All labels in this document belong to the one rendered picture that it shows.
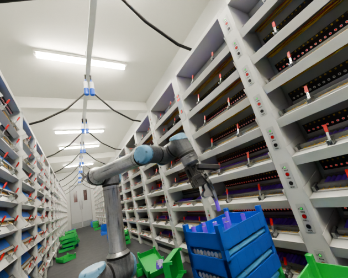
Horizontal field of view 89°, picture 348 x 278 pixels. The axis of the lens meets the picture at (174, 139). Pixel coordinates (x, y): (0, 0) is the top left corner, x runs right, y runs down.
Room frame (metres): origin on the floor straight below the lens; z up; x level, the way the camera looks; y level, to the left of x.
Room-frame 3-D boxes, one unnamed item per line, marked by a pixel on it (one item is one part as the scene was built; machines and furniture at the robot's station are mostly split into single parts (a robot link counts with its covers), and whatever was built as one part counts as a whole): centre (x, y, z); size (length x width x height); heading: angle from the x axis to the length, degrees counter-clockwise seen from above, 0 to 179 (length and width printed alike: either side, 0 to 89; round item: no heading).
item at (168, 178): (2.15, 0.15, 0.88); 0.20 x 0.09 x 1.76; 121
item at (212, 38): (1.85, -0.03, 1.74); 2.19 x 0.20 x 0.04; 31
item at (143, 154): (1.04, 0.38, 0.91); 0.68 x 0.12 x 0.12; 55
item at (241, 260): (0.84, -0.13, 0.44); 0.30 x 0.20 x 0.08; 130
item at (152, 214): (2.75, 0.51, 0.88); 0.20 x 0.09 x 1.76; 121
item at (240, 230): (0.84, -0.13, 0.52); 0.30 x 0.20 x 0.08; 130
